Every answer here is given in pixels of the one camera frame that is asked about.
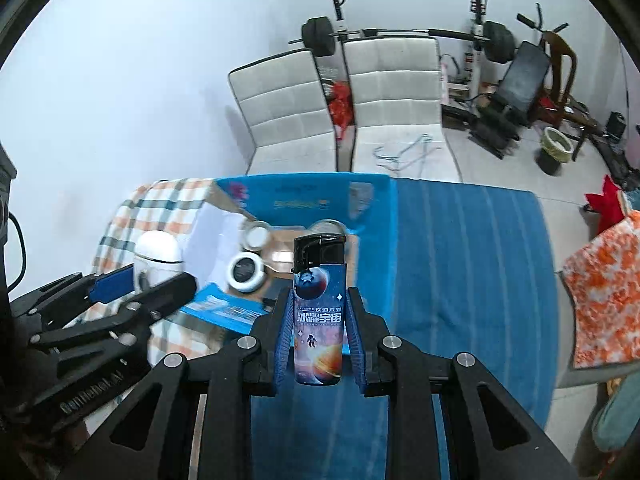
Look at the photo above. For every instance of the red bag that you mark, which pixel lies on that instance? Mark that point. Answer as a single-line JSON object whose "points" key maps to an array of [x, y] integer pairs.
{"points": [[340, 105]]}

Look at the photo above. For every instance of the red cloth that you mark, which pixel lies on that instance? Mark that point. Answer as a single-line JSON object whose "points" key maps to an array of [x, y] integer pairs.
{"points": [[607, 200]]}

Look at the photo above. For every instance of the teal cloth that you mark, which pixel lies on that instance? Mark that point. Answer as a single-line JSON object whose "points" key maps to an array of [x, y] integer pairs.
{"points": [[622, 420]]}

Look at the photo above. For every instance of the printed lighter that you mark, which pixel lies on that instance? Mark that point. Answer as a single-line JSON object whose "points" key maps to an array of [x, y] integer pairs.
{"points": [[320, 310]]}

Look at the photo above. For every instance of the black barbell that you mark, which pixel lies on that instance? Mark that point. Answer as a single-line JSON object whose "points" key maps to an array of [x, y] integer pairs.
{"points": [[400, 32]]}

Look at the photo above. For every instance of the white padded chair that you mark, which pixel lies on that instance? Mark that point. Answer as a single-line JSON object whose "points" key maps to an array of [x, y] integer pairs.
{"points": [[395, 90], [280, 110]]}

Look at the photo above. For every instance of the blue striped cloth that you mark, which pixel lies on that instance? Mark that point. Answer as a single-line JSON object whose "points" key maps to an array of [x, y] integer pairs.
{"points": [[450, 285]]}

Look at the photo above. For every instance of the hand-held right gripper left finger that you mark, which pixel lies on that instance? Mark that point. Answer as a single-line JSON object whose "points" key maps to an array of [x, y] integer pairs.
{"points": [[282, 340]]}

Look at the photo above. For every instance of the black and white round tin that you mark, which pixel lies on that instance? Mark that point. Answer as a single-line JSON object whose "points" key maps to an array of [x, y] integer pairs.
{"points": [[245, 272]]}

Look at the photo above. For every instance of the small black box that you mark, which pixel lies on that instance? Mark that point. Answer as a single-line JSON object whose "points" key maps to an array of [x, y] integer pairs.
{"points": [[617, 125]]}

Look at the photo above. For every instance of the blue cardboard box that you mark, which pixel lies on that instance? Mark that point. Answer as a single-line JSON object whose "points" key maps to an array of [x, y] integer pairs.
{"points": [[300, 195]]}

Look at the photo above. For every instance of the white earbud case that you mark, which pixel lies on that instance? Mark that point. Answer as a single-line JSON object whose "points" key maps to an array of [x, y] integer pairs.
{"points": [[157, 255]]}

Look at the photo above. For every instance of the white squat rack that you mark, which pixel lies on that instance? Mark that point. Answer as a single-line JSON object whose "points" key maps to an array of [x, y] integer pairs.
{"points": [[477, 10]]}

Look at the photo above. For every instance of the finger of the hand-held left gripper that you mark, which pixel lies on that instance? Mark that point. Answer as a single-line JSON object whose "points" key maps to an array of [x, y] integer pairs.
{"points": [[150, 297], [115, 282]]}

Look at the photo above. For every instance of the black weight bench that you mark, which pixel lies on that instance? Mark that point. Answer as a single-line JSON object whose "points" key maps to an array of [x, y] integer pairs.
{"points": [[522, 75]]}

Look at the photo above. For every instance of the woven wastebasket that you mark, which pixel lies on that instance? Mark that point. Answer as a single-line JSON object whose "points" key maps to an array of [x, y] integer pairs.
{"points": [[552, 155]]}

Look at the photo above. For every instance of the plaid blanket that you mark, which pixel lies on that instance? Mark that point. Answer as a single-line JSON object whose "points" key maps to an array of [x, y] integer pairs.
{"points": [[150, 200]]}

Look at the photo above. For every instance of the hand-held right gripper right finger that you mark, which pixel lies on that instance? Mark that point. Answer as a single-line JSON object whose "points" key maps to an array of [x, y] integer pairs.
{"points": [[356, 345]]}

